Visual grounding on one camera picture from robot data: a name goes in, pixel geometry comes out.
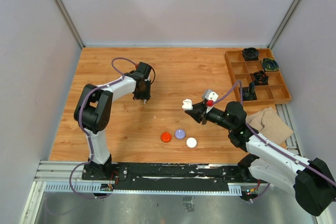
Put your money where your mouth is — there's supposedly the orange earbud charging case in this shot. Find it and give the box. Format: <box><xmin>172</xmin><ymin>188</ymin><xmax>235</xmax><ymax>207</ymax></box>
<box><xmin>160</xmin><ymin>132</ymin><xmax>172</xmax><ymax>143</ymax></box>

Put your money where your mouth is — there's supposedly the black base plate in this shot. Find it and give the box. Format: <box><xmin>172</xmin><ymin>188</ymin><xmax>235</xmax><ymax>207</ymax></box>
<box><xmin>81</xmin><ymin>163</ymin><xmax>258</xmax><ymax>193</ymax></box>

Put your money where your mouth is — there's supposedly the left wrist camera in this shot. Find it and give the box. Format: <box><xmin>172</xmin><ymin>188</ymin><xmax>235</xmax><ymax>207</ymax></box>
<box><xmin>134</xmin><ymin>62</ymin><xmax>152</xmax><ymax>80</ymax></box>

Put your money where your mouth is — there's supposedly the dark green rolled sock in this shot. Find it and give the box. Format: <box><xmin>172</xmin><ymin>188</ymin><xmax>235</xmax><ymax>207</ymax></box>
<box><xmin>261</xmin><ymin>58</ymin><xmax>279</xmax><ymax>72</ymax></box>

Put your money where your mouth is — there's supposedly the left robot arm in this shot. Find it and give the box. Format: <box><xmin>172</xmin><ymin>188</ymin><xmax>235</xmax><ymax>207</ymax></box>
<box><xmin>74</xmin><ymin>62</ymin><xmax>155</xmax><ymax>180</ymax></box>

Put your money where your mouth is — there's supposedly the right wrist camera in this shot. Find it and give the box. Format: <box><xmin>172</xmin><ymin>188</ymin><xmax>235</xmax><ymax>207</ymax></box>
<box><xmin>202</xmin><ymin>89</ymin><xmax>218</xmax><ymax>113</ymax></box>

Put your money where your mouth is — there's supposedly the purple earbud charging case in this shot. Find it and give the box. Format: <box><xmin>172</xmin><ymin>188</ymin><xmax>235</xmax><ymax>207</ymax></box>
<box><xmin>174</xmin><ymin>129</ymin><xmax>186</xmax><ymax>140</ymax></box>

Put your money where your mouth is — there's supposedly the wooden compartment tray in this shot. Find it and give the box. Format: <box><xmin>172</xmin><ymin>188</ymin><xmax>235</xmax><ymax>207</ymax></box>
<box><xmin>224</xmin><ymin>48</ymin><xmax>291</xmax><ymax>106</ymax></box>

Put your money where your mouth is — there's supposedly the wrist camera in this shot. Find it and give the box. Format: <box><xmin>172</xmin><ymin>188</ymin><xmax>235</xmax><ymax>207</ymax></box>
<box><xmin>134</xmin><ymin>62</ymin><xmax>152</xmax><ymax>80</ymax></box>
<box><xmin>202</xmin><ymin>89</ymin><xmax>218</xmax><ymax>113</ymax></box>

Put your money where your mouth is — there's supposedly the black orange rolled sock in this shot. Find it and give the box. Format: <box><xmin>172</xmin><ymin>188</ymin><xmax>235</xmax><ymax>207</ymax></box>
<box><xmin>251</xmin><ymin>71</ymin><xmax>269</xmax><ymax>86</ymax></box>

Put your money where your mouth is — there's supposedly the white earbud charging case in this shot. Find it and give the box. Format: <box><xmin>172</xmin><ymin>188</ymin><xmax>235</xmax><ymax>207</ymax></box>
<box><xmin>186</xmin><ymin>137</ymin><xmax>197</xmax><ymax>148</ymax></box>

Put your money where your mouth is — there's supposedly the beige cloth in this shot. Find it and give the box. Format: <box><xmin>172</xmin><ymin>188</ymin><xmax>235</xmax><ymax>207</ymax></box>
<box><xmin>246</xmin><ymin>107</ymin><xmax>293</xmax><ymax>145</ymax></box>

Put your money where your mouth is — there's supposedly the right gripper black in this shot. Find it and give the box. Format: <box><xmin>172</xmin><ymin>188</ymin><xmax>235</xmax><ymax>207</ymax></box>
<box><xmin>185</xmin><ymin>101</ymin><xmax>234</xmax><ymax>131</ymax></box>

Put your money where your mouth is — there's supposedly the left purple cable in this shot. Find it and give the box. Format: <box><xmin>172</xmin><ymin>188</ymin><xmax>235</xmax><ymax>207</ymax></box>
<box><xmin>69</xmin><ymin>57</ymin><xmax>139</xmax><ymax>200</ymax></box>

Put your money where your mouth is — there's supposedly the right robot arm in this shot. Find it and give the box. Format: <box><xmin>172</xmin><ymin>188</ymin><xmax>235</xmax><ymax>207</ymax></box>
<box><xmin>182</xmin><ymin>99</ymin><xmax>335</xmax><ymax>216</ymax></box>

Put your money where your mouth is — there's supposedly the dark blue rolled sock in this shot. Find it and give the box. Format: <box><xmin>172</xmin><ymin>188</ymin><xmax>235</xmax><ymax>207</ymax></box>
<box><xmin>241</xmin><ymin>81</ymin><xmax>257</xmax><ymax>101</ymax></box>

